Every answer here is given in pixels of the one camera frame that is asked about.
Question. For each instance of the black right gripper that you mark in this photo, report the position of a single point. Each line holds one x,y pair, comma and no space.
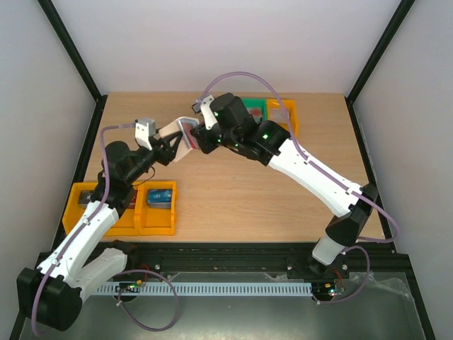
204,136

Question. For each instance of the red card stack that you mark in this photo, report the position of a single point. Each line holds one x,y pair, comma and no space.
133,201

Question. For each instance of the yellow bin at back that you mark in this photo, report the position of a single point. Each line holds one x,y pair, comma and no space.
291,109

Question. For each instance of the black frame post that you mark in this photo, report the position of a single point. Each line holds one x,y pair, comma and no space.
384,41
71,49

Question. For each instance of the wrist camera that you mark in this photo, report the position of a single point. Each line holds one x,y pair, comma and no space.
203,106
145,128

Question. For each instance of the green bin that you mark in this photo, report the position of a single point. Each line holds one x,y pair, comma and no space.
257,107

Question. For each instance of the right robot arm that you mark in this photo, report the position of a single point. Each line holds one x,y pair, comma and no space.
228,123

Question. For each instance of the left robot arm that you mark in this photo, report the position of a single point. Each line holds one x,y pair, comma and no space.
53,293

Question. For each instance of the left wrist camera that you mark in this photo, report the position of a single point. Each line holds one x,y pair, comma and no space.
145,128

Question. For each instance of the yellow bin with blue cards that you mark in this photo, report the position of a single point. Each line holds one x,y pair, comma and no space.
155,221

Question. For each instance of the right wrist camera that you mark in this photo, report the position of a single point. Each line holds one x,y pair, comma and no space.
203,106

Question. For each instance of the cream leather card holder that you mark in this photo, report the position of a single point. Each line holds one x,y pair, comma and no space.
183,141

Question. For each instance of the red credit card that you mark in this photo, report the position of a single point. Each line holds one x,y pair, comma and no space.
188,124

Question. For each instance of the yellow bin with red cards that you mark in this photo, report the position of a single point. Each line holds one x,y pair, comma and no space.
107,219

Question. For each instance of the light blue cable duct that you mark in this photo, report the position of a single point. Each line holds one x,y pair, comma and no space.
209,289

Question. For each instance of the black frame post right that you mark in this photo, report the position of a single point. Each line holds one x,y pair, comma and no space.
384,41

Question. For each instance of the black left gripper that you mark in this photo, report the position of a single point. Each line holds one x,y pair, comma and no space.
165,154

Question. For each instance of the grey card in yellow bin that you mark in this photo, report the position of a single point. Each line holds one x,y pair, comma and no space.
278,115

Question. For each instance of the blue VIP card stack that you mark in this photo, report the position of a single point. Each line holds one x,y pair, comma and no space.
159,198

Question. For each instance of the black frame post left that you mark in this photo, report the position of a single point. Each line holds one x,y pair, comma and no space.
71,49

